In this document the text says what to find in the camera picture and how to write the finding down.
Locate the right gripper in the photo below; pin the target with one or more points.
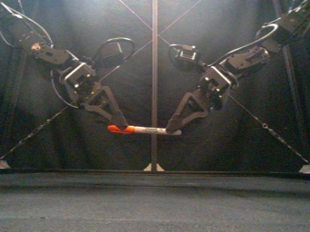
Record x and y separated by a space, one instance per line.
214 86

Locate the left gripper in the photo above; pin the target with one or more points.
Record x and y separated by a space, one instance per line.
79 82

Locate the grey marker pen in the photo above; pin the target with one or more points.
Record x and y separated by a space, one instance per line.
145 130

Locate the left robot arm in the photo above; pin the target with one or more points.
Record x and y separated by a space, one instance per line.
45 51

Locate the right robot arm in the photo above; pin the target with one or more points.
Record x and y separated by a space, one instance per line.
266 45

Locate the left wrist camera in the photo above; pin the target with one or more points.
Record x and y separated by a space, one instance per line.
110 55

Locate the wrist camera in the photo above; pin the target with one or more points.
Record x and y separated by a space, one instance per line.
110 55
186 58

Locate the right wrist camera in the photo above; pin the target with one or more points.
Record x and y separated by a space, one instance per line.
186 58

